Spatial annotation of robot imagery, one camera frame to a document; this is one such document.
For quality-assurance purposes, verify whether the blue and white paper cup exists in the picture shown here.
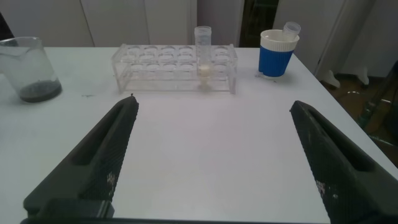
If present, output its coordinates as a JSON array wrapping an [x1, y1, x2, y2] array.
[[257, 29, 300, 78]]

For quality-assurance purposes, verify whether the clear acrylic test tube rack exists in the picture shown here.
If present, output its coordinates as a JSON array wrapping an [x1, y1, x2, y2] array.
[[111, 43, 239, 95]]

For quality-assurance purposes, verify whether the test tube with red liquid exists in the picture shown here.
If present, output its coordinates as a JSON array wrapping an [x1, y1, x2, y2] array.
[[281, 21, 302, 41]]

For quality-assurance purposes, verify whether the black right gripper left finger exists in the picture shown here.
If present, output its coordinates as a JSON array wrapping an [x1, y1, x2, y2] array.
[[23, 95, 140, 218]]

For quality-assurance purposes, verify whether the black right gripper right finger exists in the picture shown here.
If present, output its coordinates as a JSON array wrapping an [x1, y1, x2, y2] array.
[[289, 100, 398, 224]]

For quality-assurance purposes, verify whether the clear glass beaker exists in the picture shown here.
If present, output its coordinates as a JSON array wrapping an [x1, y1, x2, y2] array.
[[0, 36, 63, 104]]

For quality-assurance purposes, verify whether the test tube with yellowish liquid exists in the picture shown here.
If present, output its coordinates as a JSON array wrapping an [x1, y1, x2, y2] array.
[[194, 26, 213, 88]]

